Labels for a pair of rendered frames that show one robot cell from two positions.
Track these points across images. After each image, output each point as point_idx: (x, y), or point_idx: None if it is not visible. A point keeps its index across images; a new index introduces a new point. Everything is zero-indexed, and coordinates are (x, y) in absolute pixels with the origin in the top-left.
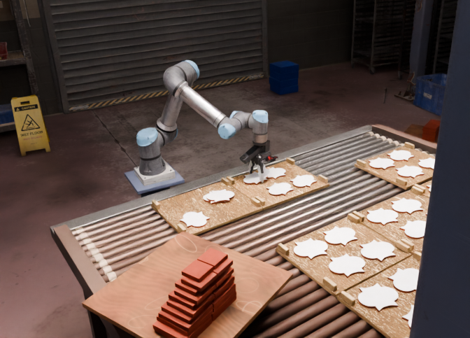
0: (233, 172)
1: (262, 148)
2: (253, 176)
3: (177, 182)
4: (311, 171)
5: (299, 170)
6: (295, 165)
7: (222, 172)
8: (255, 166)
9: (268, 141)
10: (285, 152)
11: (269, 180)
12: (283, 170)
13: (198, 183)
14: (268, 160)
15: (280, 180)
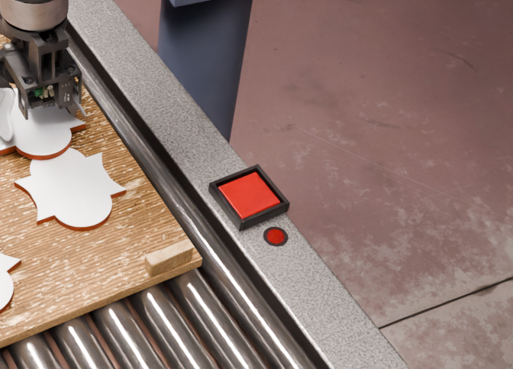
0: (149, 89)
1: (27, 46)
2: (40, 114)
3: None
4: (86, 343)
5: (84, 286)
6: (140, 279)
7: (155, 61)
8: (78, 108)
9: (35, 45)
10: (332, 281)
11: (18, 169)
12: (82, 220)
13: (80, 0)
14: (20, 105)
15: (7, 201)
